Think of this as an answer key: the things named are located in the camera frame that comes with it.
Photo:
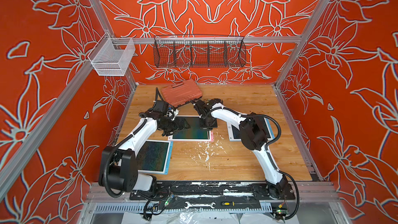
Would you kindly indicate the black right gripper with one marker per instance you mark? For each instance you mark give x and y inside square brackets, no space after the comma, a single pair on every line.
[207,123]

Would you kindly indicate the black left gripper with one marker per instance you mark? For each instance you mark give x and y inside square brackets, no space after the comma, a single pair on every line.
[176,127]

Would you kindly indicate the pink framed writing tablet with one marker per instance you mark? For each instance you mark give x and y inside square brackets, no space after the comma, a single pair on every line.
[194,133]

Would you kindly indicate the blue framed tablet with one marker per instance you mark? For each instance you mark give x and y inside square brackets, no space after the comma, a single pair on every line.
[234,133]
[154,157]

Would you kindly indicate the blue framed front tablet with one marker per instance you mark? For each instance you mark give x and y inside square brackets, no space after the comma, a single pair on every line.
[154,157]

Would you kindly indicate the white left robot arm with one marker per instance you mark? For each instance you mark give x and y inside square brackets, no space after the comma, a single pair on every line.
[118,168]

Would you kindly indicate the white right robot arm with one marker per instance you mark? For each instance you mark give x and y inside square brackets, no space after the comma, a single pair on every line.
[257,133]

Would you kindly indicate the red plastic tool case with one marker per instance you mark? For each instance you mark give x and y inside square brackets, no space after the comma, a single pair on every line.
[182,93]

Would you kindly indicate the silver open-end wrench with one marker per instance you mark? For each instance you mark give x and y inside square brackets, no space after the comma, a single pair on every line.
[191,205]

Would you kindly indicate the black wire wall basket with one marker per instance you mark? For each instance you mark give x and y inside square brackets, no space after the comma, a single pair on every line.
[199,51]

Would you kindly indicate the yellow handled screwdriver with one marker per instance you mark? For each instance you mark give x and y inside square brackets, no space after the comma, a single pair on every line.
[231,203]

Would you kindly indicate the clear plastic wall bin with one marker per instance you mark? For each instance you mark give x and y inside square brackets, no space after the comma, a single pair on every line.
[112,56]

